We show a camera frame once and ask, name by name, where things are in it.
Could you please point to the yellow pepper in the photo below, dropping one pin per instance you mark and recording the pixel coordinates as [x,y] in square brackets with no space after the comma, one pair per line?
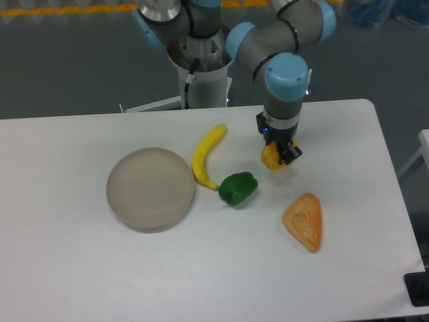
[269,157]

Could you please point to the white furniture at right edge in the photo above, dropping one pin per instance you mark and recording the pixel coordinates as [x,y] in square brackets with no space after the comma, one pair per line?
[416,160]

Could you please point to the green pepper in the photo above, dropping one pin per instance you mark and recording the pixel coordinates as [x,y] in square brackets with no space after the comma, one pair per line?
[237,187]

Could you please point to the beige round plate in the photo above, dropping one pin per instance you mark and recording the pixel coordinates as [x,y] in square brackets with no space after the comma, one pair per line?
[150,190]

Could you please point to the blue plastic bags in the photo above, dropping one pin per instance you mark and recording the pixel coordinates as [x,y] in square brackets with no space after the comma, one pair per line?
[372,14]

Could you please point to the black device at table edge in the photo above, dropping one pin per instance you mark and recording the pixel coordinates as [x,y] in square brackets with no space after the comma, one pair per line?
[417,288]

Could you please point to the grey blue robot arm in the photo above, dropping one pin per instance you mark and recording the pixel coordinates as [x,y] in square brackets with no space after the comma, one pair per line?
[297,25]

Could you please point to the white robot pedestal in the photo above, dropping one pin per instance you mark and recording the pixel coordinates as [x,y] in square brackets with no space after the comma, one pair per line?
[203,64]

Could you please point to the yellow banana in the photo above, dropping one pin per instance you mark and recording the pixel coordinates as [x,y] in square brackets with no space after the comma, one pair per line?
[204,148]

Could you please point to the orange triangular bread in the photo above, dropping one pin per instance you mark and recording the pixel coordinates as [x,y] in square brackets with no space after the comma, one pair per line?
[303,220]

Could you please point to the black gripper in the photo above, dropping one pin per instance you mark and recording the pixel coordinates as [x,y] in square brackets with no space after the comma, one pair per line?
[282,132]

